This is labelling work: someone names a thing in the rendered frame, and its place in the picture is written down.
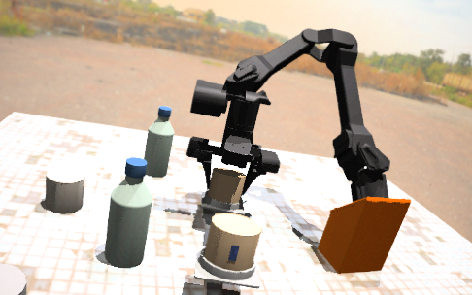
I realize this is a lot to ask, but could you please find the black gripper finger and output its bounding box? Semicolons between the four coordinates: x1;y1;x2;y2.
196;157;212;189
242;163;267;196

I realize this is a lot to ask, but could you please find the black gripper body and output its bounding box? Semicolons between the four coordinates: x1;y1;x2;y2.
186;119;281;174

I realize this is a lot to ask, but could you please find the grey bottle with blue cap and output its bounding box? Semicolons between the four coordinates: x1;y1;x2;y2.
104;157;152;268
144;106;174;178

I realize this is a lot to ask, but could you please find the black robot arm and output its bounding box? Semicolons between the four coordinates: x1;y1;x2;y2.
190;28;390;202

